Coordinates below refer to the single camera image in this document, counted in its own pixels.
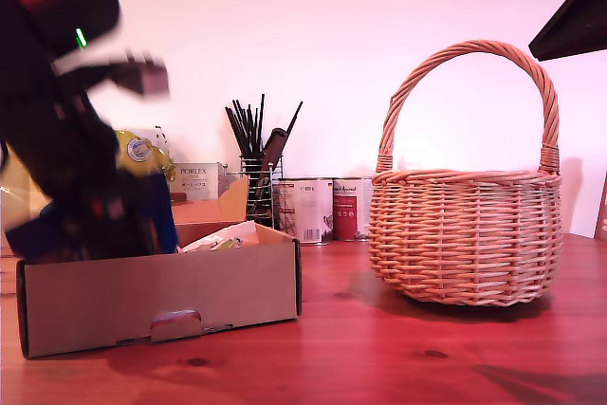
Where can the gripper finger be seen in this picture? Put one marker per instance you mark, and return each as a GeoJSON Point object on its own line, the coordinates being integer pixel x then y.
{"type": "Point", "coordinates": [114, 229]}
{"type": "Point", "coordinates": [578, 21]}

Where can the brown cardboard box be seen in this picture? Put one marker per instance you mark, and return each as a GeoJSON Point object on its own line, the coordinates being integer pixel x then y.
{"type": "Point", "coordinates": [166, 291]}

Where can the red and white egg bag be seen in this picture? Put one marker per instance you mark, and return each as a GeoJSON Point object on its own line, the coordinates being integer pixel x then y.
{"type": "Point", "coordinates": [227, 234]}

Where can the white Porlex box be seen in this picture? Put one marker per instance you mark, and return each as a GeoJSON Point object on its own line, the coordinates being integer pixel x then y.
{"type": "Point", "coordinates": [194, 177]}

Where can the woven wicker basket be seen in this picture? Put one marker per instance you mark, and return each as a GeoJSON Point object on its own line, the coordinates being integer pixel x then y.
{"type": "Point", "coordinates": [465, 244]}

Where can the yellow paper towel pack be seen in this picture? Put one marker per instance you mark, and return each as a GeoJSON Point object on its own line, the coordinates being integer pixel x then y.
{"type": "Point", "coordinates": [142, 151]}

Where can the black chopstick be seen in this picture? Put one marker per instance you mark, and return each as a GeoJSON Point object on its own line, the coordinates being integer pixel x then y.
{"type": "Point", "coordinates": [261, 120]}
{"type": "Point", "coordinates": [291, 123]}
{"type": "Point", "coordinates": [241, 123]}
{"type": "Point", "coordinates": [234, 132]}
{"type": "Point", "coordinates": [250, 130]}

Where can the dark brown wooden utensil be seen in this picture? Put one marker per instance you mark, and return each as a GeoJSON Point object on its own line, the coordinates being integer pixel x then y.
{"type": "Point", "coordinates": [275, 144]}

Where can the white label tin can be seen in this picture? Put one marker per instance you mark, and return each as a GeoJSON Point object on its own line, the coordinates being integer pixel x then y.
{"type": "Point", "coordinates": [308, 210]}

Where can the red label tin can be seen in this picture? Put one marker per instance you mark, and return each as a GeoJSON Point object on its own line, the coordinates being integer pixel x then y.
{"type": "Point", "coordinates": [348, 215]}

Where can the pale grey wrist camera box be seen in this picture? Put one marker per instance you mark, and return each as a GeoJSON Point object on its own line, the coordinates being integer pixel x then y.
{"type": "Point", "coordinates": [142, 78]}

